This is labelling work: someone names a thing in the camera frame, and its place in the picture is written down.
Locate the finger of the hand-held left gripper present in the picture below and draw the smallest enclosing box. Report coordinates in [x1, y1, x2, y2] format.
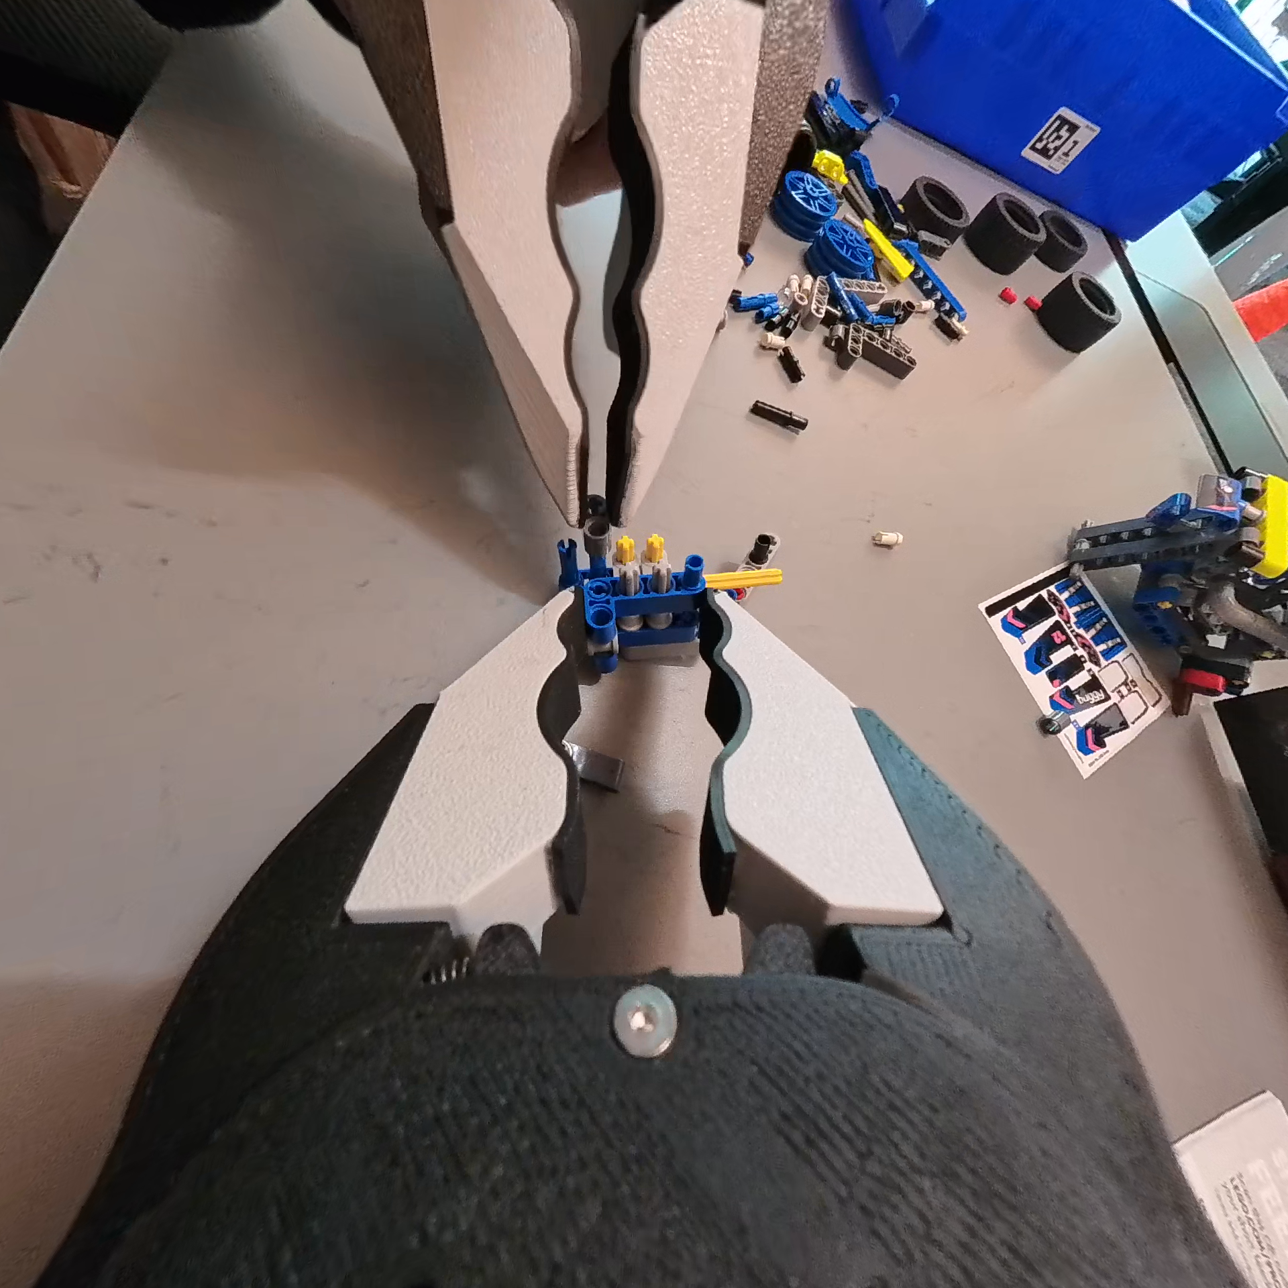
[600, 0, 767, 529]
[419, 0, 594, 529]

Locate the partly built lego buggy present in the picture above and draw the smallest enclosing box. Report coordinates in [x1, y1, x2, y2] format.
[1066, 468, 1288, 718]

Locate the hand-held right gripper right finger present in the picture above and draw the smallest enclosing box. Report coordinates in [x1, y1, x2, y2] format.
[698, 589, 947, 929]

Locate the grey short lego beam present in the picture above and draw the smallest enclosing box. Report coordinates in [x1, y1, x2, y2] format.
[560, 739, 625, 793]

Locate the black rubber lego tyre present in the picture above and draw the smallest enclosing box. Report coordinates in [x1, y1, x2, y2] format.
[1036, 270, 1122, 354]
[1034, 209, 1089, 273]
[965, 192, 1047, 276]
[898, 176, 970, 247]

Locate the blue lego wheel rim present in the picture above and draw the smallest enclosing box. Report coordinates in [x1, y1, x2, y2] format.
[804, 219, 876, 284]
[772, 169, 838, 241]

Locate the person's black shirt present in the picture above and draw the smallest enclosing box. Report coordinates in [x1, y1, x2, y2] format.
[0, 0, 347, 137]

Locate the blue plastic bin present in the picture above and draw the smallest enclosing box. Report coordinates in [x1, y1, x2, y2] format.
[840, 0, 1288, 242]

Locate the pile of loose lego pieces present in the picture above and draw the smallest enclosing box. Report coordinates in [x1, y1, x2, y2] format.
[729, 78, 971, 383]

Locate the lego sticker sheet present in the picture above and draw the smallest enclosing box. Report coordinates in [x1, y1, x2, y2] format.
[978, 563, 1171, 781]

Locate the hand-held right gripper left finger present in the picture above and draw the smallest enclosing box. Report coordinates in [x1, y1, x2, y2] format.
[343, 592, 590, 928]

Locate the blue lego assembly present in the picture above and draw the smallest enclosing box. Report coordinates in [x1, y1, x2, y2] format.
[556, 534, 783, 673]

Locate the white text leaflet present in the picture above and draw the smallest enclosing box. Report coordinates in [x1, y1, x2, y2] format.
[1174, 1092, 1288, 1288]

